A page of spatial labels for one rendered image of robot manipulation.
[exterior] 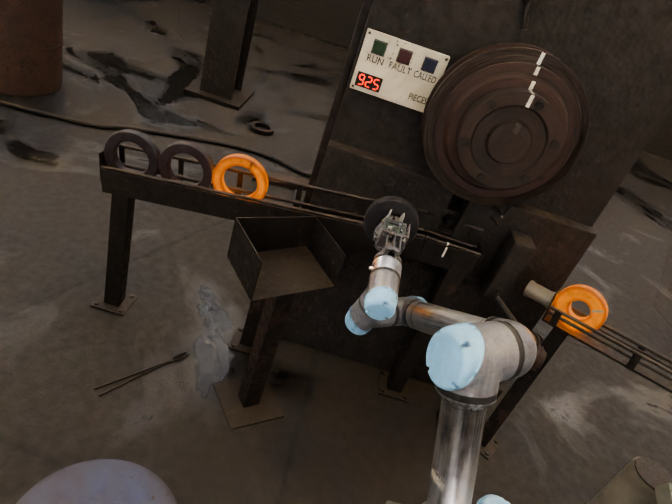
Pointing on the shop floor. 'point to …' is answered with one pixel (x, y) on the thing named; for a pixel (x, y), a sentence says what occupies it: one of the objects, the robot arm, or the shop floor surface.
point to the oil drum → (31, 47)
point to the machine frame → (342, 120)
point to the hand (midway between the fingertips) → (393, 217)
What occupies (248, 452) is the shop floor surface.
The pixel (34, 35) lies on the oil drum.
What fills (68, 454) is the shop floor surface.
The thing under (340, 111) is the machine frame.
